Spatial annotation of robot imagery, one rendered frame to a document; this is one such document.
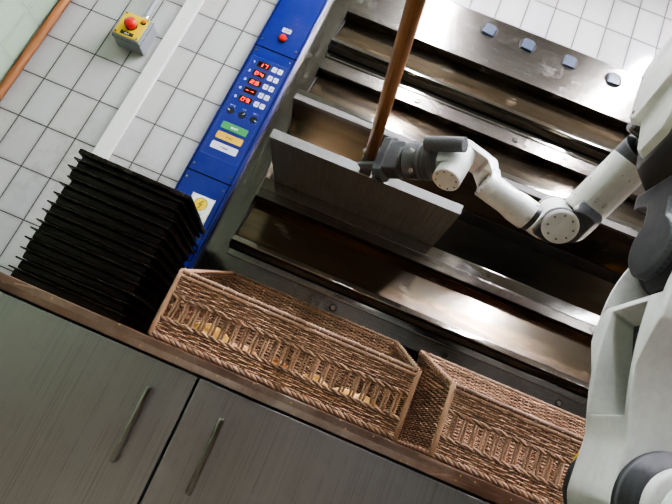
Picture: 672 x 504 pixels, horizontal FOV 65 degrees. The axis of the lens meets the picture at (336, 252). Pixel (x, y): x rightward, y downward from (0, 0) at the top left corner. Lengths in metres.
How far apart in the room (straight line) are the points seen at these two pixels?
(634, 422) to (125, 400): 0.82
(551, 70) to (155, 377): 1.69
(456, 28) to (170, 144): 1.10
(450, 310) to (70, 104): 1.38
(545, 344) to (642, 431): 1.01
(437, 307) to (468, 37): 1.00
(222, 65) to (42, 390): 1.23
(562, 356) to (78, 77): 1.79
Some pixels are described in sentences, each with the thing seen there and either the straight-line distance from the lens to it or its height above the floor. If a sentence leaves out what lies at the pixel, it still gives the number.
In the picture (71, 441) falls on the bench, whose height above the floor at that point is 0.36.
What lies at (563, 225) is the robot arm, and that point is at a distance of 1.23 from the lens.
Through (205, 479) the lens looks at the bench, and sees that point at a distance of 1.04.
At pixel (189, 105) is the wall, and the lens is 1.87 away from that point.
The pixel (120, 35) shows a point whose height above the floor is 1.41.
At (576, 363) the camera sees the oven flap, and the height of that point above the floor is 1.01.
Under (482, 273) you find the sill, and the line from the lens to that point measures 1.72.
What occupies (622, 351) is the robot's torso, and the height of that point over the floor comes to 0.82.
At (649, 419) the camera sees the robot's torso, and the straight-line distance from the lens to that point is 0.77.
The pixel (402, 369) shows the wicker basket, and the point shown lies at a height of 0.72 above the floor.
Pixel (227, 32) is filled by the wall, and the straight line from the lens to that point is 2.02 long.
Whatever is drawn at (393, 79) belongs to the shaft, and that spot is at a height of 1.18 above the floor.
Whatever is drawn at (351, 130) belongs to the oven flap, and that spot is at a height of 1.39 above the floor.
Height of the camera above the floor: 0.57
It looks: 17 degrees up
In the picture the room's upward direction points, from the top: 23 degrees clockwise
